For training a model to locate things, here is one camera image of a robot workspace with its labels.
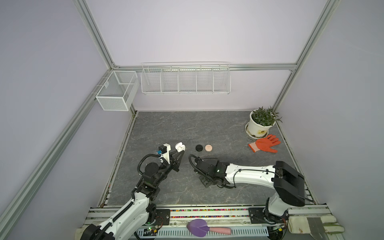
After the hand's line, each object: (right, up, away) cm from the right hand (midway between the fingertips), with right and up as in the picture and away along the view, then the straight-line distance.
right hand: (205, 177), depth 83 cm
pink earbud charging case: (+3, +14, +16) cm, 21 cm away
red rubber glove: (+41, +17, +16) cm, 48 cm away
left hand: (-12, +15, -7) cm, 21 cm away
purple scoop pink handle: (-3, -21, -12) cm, 24 cm away
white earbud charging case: (-13, +18, -8) cm, 24 cm away
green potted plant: (+39, +35, +11) cm, 53 cm away
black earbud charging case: (-3, +14, +16) cm, 21 cm away
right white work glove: (+51, -17, -14) cm, 55 cm away
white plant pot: (+35, +26, +16) cm, 46 cm away
